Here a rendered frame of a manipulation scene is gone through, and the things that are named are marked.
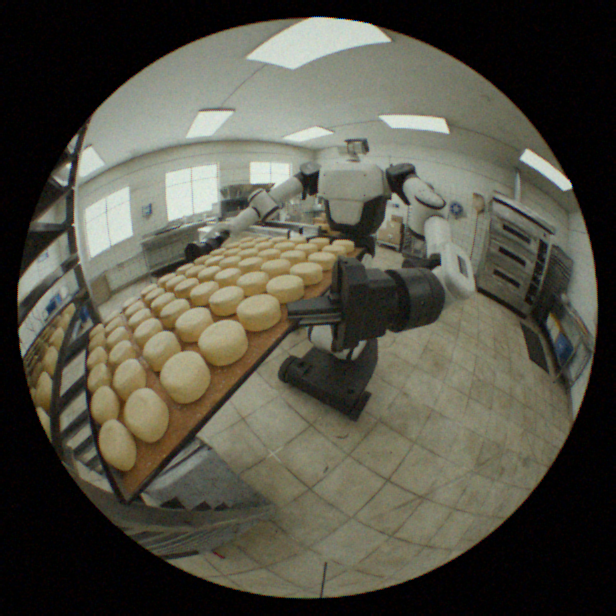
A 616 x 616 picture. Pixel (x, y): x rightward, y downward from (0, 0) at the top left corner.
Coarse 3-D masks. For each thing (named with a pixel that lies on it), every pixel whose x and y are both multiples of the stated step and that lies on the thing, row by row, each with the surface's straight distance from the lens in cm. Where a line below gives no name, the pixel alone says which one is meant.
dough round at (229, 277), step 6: (228, 270) 36; (234, 270) 35; (216, 276) 34; (222, 276) 33; (228, 276) 33; (234, 276) 32; (240, 276) 34; (216, 282) 33; (222, 282) 32; (228, 282) 32; (234, 282) 33; (222, 288) 33
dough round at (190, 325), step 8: (192, 312) 25; (200, 312) 24; (208, 312) 24; (184, 320) 25; (192, 320) 24; (200, 320) 23; (208, 320) 23; (176, 328) 24; (184, 328) 23; (192, 328) 22; (200, 328) 22; (184, 336) 23; (192, 336) 23
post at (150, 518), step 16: (80, 480) 19; (96, 496) 20; (112, 496) 21; (112, 512) 20; (128, 512) 21; (144, 512) 23; (160, 512) 26; (176, 512) 29; (192, 512) 32; (208, 512) 37; (224, 512) 43; (240, 512) 51; (256, 512) 62; (144, 528) 24; (160, 528) 25; (176, 528) 27; (192, 528) 30; (208, 528) 36
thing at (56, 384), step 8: (80, 304) 49; (72, 320) 41; (72, 328) 39; (64, 336) 35; (64, 344) 34; (64, 352) 33; (64, 360) 32; (56, 368) 29; (56, 376) 28; (56, 384) 27; (56, 392) 26; (56, 400) 25; (56, 408) 25; (56, 416) 24; (56, 424) 23; (56, 432) 23; (56, 440) 22; (56, 448) 22
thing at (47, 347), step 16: (64, 320) 42; (48, 336) 45; (32, 352) 56; (48, 352) 35; (32, 368) 45; (48, 368) 32; (32, 384) 38; (48, 384) 28; (48, 400) 28; (48, 416) 28; (48, 432) 25
